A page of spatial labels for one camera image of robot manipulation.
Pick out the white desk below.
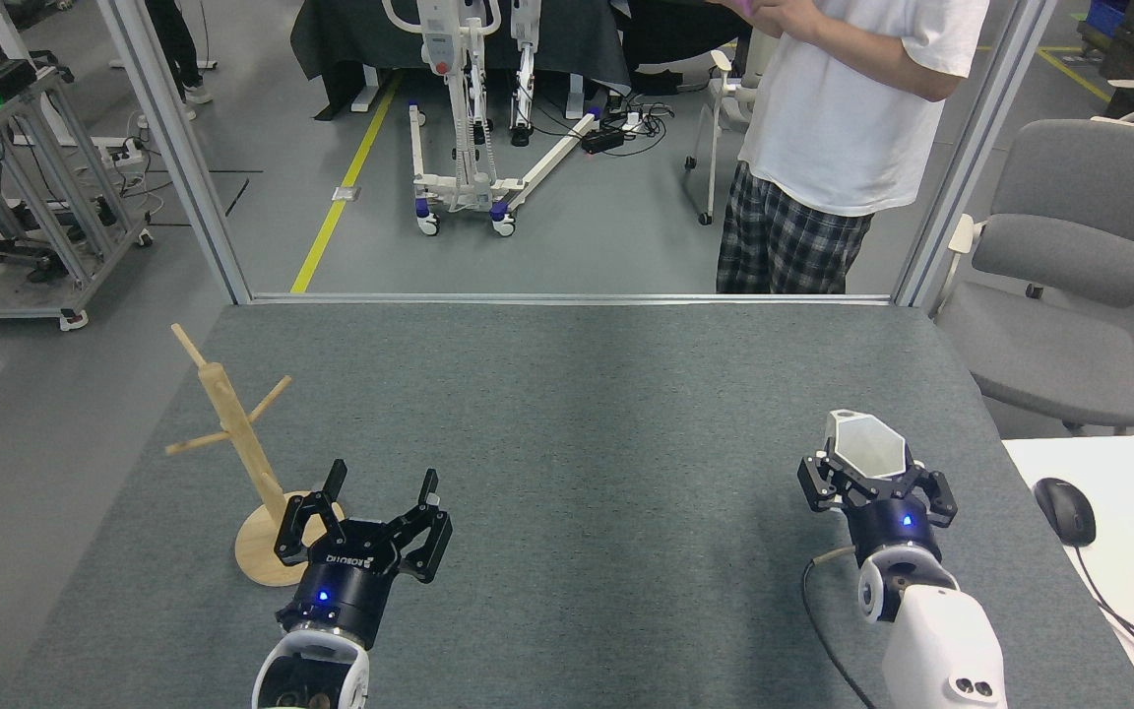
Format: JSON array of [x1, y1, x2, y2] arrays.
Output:
[[1003, 434, 1134, 709]]

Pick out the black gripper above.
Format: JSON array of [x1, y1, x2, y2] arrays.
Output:
[[274, 459, 454, 651], [796, 448, 959, 567]]

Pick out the background person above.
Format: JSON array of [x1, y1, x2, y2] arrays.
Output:
[[144, 0, 214, 105]]

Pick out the person's hand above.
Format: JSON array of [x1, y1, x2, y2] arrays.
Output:
[[752, 0, 829, 42]]

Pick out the dark cloth covered table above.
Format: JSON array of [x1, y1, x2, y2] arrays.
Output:
[[289, 0, 755, 121]]

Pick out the wooden cup rack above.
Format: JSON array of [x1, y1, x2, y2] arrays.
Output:
[[164, 323, 347, 589]]

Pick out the aluminium frame equipment cart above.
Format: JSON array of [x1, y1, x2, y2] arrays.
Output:
[[0, 39, 155, 331]]

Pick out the black computer mouse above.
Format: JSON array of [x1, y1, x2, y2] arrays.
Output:
[[1033, 478, 1097, 548]]

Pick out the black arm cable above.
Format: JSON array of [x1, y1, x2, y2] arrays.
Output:
[[801, 547, 883, 709]]

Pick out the white power strip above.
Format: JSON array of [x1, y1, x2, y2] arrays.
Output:
[[94, 138, 150, 176]]

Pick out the white hexagonal cup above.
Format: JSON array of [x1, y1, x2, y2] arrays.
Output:
[[823, 409, 913, 482]]

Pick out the silver frame post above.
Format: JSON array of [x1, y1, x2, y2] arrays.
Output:
[[94, 0, 253, 304], [892, 0, 1060, 308]]

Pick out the black mouse cable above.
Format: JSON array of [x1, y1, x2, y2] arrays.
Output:
[[1069, 545, 1134, 695]]

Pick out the white mesh office chair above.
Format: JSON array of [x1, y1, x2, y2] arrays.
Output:
[[682, 49, 760, 227]]

